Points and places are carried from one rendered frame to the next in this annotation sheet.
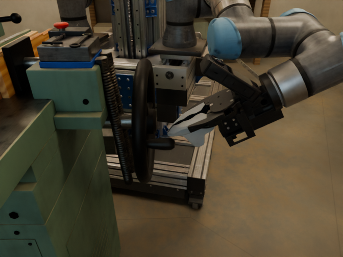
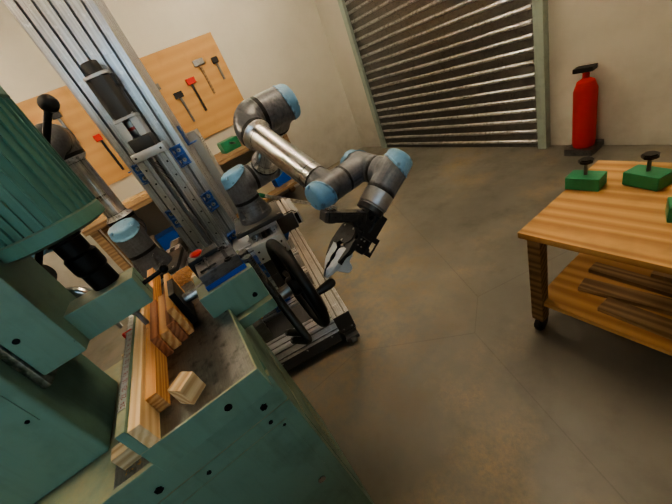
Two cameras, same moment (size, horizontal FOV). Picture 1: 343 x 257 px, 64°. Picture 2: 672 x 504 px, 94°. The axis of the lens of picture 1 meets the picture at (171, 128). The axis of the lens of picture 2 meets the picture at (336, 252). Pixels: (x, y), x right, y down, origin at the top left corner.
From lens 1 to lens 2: 0.29 m
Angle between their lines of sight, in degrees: 17
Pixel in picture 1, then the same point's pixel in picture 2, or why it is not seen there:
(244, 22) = (328, 177)
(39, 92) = (216, 310)
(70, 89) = (239, 292)
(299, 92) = (387, 199)
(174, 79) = not seen: hidden behind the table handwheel
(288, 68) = (372, 189)
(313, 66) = (385, 180)
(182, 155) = not seen: hidden behind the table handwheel
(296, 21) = (355, 160)
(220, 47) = (324, 201)
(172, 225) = (348, 368)
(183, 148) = not seen: hidden behind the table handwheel
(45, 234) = (291, 407)
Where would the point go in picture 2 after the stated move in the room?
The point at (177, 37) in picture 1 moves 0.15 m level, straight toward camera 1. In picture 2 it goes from (254, 213) to (264, 220)
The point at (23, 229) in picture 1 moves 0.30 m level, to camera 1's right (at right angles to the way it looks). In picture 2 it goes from (274, 415) to (376, 331)
